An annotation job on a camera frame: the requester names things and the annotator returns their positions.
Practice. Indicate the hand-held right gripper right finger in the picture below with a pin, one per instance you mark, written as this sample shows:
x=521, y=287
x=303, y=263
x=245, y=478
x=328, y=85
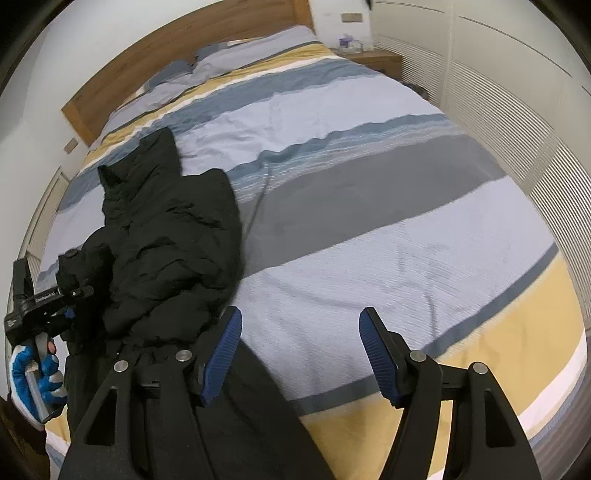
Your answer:
x=376, y=353

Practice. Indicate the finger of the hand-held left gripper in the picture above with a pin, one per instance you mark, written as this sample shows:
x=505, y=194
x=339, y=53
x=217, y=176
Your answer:
x=68, y=315
x=78, y=292

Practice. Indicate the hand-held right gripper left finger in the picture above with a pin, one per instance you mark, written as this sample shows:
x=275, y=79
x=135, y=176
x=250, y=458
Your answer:
x=225, y=344

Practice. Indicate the black puffer jacket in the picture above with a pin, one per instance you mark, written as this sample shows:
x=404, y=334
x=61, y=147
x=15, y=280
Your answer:
x=175, y=240

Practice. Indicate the person's left forearm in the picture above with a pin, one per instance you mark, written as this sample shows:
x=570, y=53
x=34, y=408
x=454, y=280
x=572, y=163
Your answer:
x=21, y=445

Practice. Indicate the person's left hand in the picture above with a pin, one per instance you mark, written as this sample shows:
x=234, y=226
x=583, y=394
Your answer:
x=51, y=385

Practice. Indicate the low white cabinet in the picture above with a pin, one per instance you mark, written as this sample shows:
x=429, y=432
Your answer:
x=46, y=217

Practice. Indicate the striped duvet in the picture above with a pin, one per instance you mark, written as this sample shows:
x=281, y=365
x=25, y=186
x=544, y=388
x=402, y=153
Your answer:
x=369, y=194

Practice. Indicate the striped pillow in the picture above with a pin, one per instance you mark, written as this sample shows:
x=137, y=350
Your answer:
x=166, y=78
x=254, y=48

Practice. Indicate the wooden headboard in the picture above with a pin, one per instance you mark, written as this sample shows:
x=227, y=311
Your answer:
x=152, y=55

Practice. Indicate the wooden nightstand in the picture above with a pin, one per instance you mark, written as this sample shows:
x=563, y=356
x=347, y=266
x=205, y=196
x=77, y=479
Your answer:
x=381, y=59

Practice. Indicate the white louvered wardrobe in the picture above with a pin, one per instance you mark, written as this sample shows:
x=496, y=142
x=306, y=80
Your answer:
x=498, y=83

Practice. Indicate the items on nightstand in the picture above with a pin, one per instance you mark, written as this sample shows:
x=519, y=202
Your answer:
x=347, y=42

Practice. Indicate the beige wall switch plate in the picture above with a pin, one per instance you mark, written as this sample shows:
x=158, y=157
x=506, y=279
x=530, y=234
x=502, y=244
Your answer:
x=70, y=146
x=351, y=18

